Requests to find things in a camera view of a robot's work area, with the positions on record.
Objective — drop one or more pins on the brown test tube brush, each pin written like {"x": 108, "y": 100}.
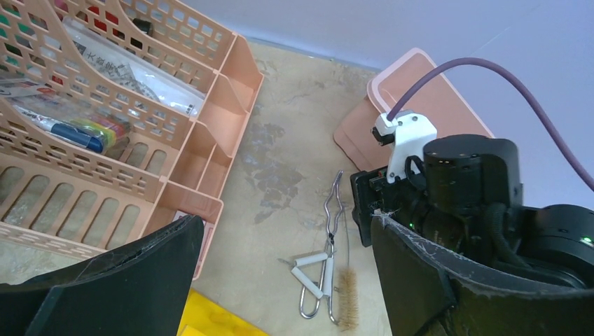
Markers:
{"x": 348, "y": 291}

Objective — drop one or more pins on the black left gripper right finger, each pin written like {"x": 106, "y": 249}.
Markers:
{"x": 430, "y": 290}

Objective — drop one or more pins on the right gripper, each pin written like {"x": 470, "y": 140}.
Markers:
{"x": 405, "y": 201}

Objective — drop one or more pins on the white red staples box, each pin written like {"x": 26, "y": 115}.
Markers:
{"x": 181, "y": 217}

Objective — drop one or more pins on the yellow test tube rack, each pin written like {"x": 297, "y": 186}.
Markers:
{"x": 201, "y": 316}

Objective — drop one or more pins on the bag of coloured markers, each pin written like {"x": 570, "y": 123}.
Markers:
{"x": 98, "y": 133}

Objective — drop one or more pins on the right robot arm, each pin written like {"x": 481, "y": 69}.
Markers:
{"x": 465, "y": 194}

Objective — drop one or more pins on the plastic bag with ruler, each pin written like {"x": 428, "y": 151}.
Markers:
{"x": 131, "y": 72}

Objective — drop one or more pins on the pink mesh file organizer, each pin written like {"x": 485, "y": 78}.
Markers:
{"x": 64, "y": 199}

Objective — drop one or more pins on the pink plastic bin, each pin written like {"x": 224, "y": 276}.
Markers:
{"x": 444, "y": 106}

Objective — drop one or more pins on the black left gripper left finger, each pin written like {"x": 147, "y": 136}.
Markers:
{"x": 136, "y": 289}

